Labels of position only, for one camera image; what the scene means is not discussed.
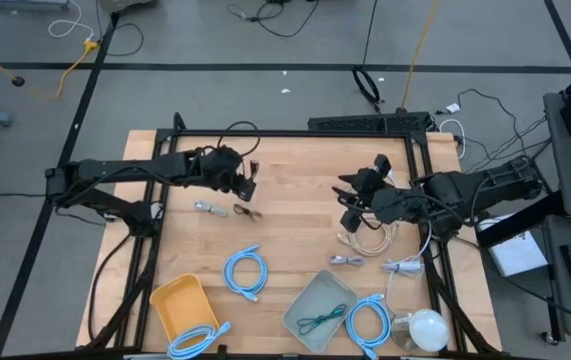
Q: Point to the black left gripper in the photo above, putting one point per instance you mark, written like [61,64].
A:
[220,167]

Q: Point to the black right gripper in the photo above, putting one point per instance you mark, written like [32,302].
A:
[370,185]

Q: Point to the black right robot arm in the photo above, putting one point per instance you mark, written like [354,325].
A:
[465,190]

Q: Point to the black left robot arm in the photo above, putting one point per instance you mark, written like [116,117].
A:
[115,170]

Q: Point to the grey plastic bin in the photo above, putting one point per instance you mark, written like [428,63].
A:
[315,295]

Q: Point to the yellow plastic bin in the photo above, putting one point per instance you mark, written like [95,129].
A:
[180,305]

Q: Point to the white bulb desk lamp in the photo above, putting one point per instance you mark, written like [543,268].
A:
[427,330]

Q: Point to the white paper box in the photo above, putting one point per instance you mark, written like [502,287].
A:
[517,252]

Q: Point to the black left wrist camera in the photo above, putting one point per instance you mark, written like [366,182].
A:
[246,189]

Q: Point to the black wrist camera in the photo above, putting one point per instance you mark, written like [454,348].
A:
[246,189]
[350,221]

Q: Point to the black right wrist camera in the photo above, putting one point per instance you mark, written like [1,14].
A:
[350,221]

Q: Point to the black aluminium table frame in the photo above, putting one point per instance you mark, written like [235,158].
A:
[290,133]

